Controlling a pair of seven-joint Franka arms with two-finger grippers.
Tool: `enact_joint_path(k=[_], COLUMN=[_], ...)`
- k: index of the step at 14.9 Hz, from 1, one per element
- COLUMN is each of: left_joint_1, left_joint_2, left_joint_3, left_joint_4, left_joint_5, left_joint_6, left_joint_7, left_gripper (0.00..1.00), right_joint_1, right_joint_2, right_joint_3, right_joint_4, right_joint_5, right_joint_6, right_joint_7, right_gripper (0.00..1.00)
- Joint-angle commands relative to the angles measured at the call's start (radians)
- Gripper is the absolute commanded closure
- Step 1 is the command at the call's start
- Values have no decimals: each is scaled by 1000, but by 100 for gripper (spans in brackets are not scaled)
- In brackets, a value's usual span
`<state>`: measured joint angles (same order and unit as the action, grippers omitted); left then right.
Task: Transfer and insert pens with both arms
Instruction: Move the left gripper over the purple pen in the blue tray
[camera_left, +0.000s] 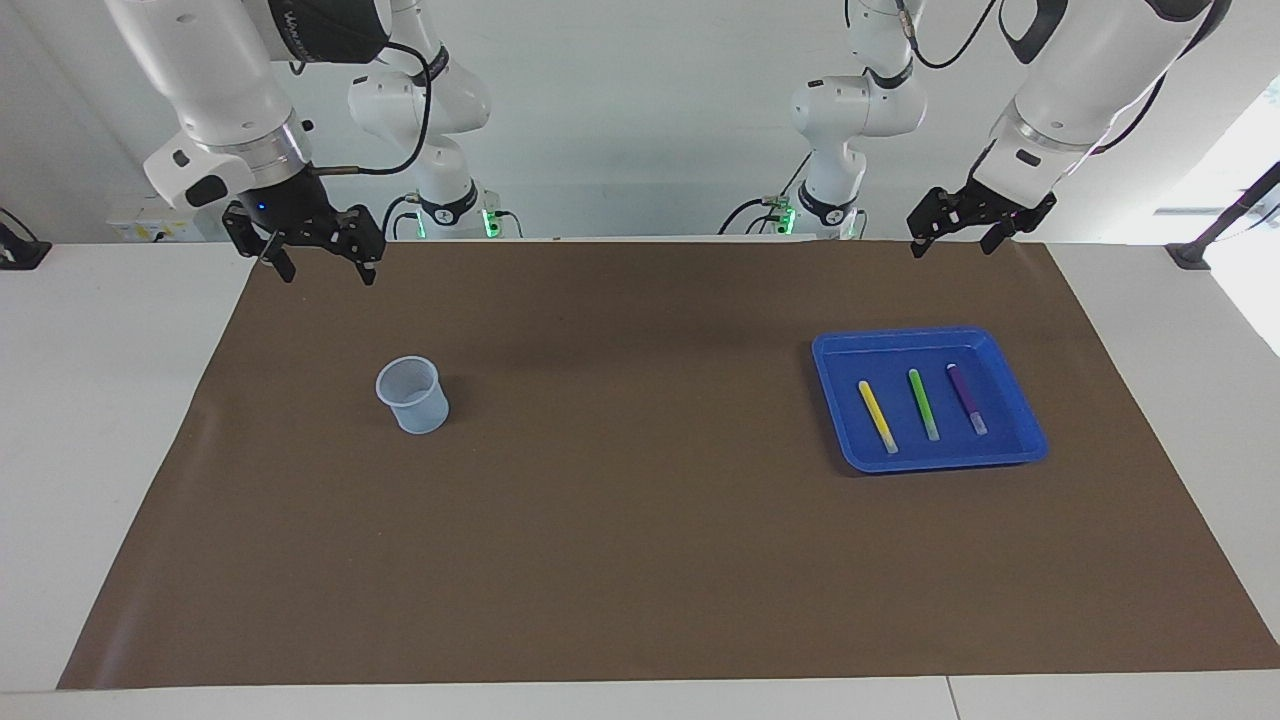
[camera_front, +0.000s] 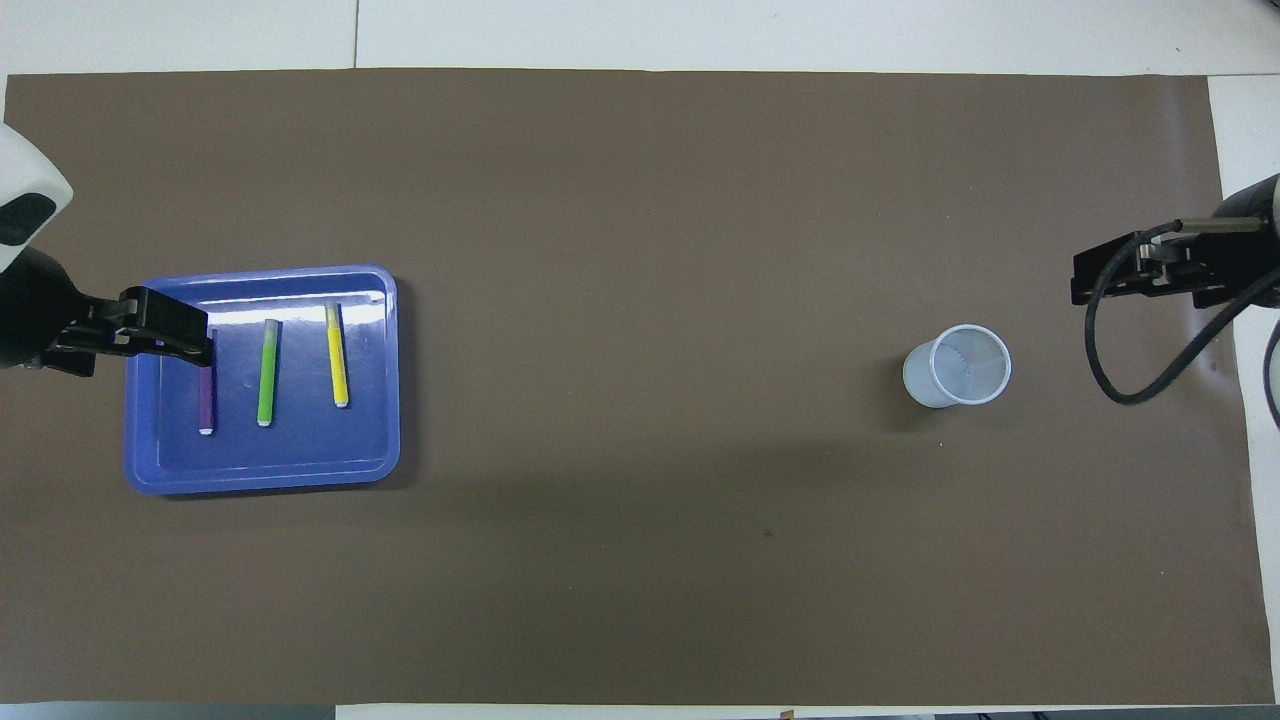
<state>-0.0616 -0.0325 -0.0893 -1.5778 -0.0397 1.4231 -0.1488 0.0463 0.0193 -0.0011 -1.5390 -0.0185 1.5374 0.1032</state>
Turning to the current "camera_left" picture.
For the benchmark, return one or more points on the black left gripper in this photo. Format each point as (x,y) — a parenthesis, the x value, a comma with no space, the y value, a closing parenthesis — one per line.
(1005,208)

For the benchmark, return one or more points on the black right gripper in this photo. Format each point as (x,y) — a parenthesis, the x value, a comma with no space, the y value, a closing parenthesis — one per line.
(290,205)

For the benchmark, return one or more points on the purple pen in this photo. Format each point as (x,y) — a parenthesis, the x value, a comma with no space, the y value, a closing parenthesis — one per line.
(965,395)

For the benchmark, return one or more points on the green pen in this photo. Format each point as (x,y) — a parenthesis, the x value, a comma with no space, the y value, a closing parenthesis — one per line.
(923,403)

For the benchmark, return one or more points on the yellow pen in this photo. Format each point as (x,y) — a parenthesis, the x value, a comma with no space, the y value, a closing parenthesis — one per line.
(877,415)

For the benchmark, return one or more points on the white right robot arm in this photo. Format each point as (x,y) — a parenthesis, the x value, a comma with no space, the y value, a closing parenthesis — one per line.
(210,70)

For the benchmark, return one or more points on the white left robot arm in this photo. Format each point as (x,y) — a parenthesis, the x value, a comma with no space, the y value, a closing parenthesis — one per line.
(1080,80)

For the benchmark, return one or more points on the green lit base connector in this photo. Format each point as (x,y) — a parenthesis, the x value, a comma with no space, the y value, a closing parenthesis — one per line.
(490,222)
(787,215)

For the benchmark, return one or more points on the blue plastic tray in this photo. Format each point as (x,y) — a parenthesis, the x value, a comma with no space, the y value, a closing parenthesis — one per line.
(850,360)

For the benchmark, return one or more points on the translucent plastic cup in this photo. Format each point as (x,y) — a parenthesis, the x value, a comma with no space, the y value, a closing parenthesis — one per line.
(420,410)

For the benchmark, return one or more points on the small black table clamp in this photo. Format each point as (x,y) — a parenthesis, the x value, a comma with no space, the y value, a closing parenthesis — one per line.
(20,255)

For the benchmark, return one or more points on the brown table mat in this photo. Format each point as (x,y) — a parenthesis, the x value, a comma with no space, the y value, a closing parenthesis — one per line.
(640,560)

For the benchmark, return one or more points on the white wall socket box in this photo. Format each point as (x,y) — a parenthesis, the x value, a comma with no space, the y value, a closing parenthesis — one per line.
(140,228)

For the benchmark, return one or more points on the black camera stand pole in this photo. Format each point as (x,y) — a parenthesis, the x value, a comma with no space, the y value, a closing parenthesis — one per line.
(1190,255)

